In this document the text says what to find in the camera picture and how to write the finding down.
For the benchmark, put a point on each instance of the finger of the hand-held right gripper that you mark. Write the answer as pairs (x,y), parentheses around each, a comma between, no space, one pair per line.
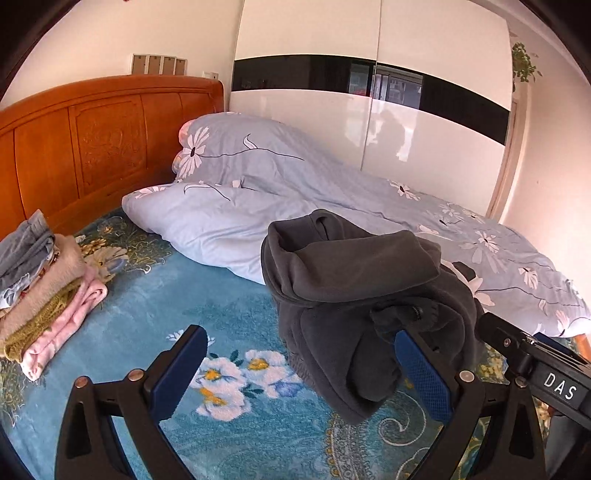
(501,334)

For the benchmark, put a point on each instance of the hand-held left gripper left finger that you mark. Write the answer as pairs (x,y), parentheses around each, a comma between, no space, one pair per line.
(179,374)

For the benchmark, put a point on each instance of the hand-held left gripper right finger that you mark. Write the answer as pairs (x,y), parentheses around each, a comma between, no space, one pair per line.
(425,374)

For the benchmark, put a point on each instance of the dark grey sweatshirt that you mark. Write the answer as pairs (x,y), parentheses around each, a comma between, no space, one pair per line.
(332,295)

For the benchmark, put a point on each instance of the teal floral bed blanket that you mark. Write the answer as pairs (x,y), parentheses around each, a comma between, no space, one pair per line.
(184,300)

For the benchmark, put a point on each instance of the pink folded garment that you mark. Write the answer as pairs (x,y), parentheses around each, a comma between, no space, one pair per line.
(69,323)

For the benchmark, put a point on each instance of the olive green folded garment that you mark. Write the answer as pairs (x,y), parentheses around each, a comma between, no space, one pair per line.
(41,323)

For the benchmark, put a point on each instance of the beige folded garment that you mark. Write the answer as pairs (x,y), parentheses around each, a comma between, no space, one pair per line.
(51,277)

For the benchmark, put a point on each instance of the blue-grey folded garment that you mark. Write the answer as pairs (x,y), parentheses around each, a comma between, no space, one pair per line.
(23,249)

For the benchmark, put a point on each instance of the light blue floral quilt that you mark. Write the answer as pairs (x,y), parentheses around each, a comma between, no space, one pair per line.
(277,184)

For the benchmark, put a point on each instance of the wooden bed headboard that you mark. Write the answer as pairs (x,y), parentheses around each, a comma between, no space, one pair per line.
(92,138)

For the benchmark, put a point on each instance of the green hanging plant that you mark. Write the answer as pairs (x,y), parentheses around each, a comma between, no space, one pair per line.
(524,62)

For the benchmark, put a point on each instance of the white wardrobe with black stripe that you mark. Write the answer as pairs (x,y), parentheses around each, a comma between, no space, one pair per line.
(323,120)

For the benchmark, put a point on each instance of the beige door frame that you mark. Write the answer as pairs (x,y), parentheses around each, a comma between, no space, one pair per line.
(505,157)

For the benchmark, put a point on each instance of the white wall switch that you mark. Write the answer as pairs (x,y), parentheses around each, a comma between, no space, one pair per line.
(211,74)

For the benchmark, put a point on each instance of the small grey wall frame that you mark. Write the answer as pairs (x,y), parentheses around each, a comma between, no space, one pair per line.
(154,65)
(168,66)
(139,64)
(180,67)

